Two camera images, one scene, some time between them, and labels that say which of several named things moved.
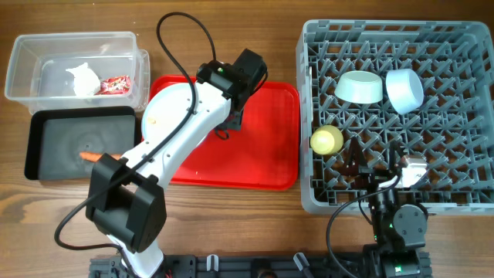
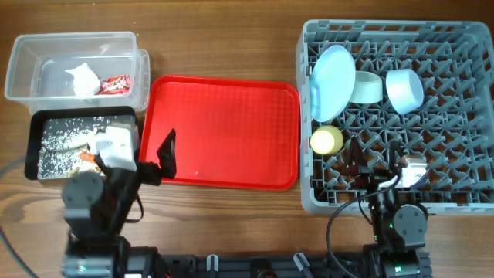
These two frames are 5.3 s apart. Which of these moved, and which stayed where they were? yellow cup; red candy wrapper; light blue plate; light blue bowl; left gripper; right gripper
Moved: left gripper; light blue plate
Stayed: right gripper; red candy wrapper; yellow cup; light blue bowl
